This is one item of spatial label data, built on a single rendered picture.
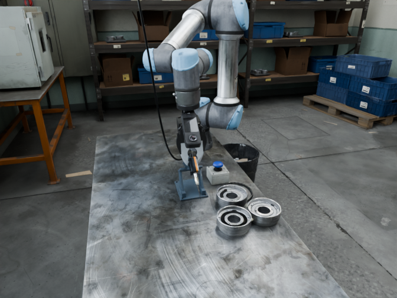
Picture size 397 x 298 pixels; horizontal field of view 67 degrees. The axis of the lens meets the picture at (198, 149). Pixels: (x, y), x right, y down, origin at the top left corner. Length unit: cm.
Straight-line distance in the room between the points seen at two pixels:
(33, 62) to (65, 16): 174
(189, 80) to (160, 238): 46
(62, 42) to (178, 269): 402
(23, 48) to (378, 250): 298
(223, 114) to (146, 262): 73
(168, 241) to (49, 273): 129
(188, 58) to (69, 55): 379
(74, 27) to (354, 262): 402
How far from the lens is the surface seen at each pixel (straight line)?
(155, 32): 426
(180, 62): 86
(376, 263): 224
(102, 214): 106
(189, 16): 125
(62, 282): 203
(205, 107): 137
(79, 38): 455
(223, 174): 115
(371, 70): 459
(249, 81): 468
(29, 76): 294
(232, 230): 91
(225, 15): 128
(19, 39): 290
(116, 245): 93
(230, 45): 129
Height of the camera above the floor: 141
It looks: 25 degrees down
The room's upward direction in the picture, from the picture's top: straight up
